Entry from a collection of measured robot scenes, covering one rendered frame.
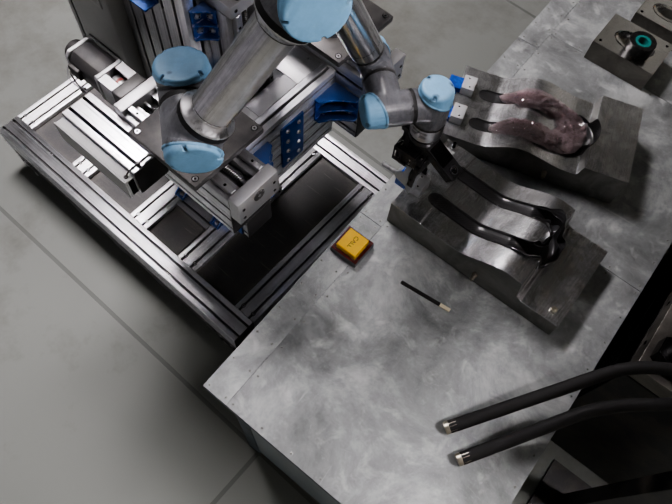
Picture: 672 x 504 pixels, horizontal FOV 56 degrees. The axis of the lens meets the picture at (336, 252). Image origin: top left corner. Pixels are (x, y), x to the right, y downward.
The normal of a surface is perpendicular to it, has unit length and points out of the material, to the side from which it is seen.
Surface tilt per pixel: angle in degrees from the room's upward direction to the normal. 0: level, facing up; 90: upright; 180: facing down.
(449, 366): 0
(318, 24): 84
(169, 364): 0
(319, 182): 0
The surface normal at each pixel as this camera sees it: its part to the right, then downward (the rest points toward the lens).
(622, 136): 0.05, -0.43
